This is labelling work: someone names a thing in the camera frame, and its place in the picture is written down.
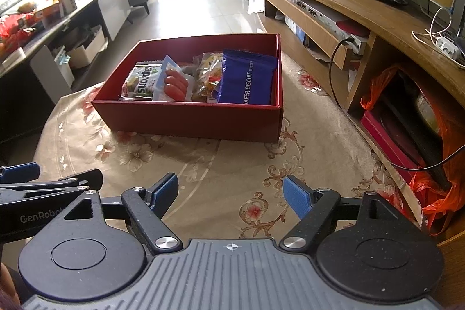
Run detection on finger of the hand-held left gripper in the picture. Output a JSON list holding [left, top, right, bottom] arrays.
[[0, 168, 104, 205], [0, 162, 41, 184]]

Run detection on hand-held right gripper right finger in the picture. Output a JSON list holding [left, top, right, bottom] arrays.
[[279, 175, 405, 255]]

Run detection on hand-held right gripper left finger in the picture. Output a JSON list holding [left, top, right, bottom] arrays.
[[63, 172, 183, 255]]

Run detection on red cardboard box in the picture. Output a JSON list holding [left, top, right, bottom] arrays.
[[91, 33, 284, 144]]

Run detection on clear sausage packet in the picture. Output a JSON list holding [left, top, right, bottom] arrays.
[[153, 55, 195, 103]]

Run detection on green seaweed snack packet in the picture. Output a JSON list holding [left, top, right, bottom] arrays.
[[119, 61, 166, 101]]

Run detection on clear yellow snack packet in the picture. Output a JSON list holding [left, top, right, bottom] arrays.
[[191, 52, 226, 103]]

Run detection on blue wafer biscuit packet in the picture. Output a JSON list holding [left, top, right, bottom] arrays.
[[211, 49, 278, 106]]

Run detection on red flat box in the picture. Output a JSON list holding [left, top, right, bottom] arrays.
[[361, 110, 423, 171]]

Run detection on white box with blue print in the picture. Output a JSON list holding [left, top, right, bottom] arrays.
[[51, 46, 75, 87]]

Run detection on beige storage box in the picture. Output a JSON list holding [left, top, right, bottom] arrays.
[[67, 25, 109, 69]]

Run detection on orange plastic bag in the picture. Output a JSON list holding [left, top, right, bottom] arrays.
[[360, 64, 465, 236]]

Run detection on red snack bag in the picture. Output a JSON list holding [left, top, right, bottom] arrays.
[[0, 13, 37, 42]]

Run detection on red flat case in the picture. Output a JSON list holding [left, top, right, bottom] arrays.
[[336, 20, 370, 38]]

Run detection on dark long low table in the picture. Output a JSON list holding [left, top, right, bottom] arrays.
[[0, 0, 132, 147]]

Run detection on silver media player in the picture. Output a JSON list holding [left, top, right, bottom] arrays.
[[296, 0, 368, 55]]

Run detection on white power strip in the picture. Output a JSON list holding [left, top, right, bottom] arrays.
[[434, 36, 462, 60]]

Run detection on black cable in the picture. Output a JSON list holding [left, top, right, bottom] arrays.
[[329, 35, 355, 107]]

